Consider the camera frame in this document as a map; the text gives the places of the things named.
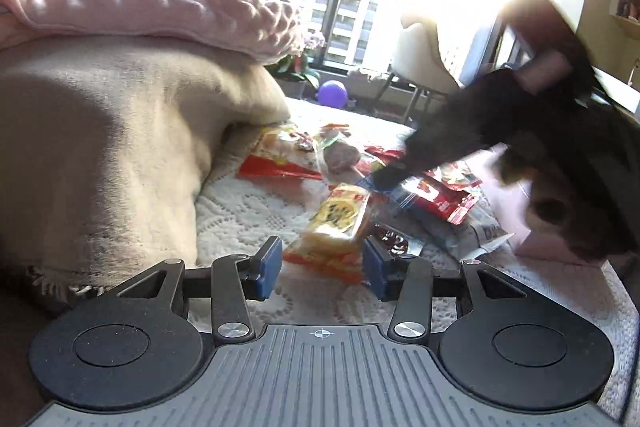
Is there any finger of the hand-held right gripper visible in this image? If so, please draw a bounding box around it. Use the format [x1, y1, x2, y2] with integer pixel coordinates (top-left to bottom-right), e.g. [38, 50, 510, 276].
[372, 82, 507, 188]

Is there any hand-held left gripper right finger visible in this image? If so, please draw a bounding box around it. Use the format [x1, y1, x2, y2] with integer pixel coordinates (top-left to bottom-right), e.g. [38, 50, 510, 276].
[362, 237, 531, 340]

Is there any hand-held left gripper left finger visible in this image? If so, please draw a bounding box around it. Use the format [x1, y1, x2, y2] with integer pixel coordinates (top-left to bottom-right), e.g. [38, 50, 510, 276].
[107, 236, 284, 343]

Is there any red snack packet white label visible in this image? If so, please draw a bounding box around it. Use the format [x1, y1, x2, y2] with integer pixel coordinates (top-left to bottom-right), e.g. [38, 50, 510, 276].
[400, 162, 483, 225]

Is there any yellow snack packet orange trim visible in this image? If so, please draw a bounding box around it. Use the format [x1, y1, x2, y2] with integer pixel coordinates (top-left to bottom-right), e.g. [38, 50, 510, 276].
[282, 182, 375, 286]

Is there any cardboard box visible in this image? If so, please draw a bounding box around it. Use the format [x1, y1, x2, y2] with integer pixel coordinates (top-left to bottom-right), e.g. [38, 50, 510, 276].
[510, 197, 611, 265]

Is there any large orange red snack packet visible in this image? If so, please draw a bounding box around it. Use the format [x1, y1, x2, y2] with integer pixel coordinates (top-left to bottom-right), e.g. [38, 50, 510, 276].
[236, 123, 325, 182]

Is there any person's right forearm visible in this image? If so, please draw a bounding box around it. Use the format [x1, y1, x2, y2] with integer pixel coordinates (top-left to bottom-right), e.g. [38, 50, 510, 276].
[500, 0, 596, 80]

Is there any dark brown snack packet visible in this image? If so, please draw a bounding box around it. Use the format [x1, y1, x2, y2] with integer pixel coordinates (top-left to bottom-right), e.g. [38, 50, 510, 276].
[372, 222, 426, 258]

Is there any white lace bedspread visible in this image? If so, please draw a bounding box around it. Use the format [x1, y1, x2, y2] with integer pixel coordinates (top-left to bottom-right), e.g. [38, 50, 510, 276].
[192, 97, 640, 408]

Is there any small red snack packet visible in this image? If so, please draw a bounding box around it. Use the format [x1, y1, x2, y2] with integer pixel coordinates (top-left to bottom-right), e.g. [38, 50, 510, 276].
[362, 146, 408, 168]

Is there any white chair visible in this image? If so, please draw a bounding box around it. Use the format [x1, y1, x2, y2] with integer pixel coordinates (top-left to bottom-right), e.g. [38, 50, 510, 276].
[372, 12, 461, 122]

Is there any white blue snack packet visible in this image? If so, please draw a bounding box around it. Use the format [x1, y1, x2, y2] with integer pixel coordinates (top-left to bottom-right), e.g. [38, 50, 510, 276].
[415, 202, 511, 260]

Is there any clear packet brown snack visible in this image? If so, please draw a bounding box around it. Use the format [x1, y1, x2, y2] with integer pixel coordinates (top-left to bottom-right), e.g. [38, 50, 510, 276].
[315, 129, 363, 175]

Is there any purple balloon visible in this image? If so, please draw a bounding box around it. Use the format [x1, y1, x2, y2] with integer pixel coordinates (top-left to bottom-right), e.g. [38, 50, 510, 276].
[316, 80, 349, 108]

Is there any potted pink orchid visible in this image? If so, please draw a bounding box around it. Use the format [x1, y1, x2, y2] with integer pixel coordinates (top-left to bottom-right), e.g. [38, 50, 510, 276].
[265, 32, 327, 98]

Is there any beige blanket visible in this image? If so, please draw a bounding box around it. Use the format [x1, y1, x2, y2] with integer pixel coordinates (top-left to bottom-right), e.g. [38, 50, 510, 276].
[0, 32, 293, 310]

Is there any wooden wall shelf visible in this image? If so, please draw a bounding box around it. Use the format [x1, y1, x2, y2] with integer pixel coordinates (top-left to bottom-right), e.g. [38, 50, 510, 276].
[607, 0, 640, 38]

